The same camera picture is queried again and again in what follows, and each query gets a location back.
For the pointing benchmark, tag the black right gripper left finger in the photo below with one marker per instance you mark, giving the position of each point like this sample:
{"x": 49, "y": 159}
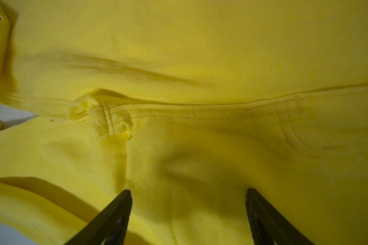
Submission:
{"x": 109, "y": 227}

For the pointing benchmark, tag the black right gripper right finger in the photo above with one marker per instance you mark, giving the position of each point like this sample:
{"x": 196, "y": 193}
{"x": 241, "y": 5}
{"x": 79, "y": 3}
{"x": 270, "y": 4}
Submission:
{"x": 268, "y": 226}

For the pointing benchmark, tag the yellow trousers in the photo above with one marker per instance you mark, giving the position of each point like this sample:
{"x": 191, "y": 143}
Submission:
{"x": 188, "y": 104}

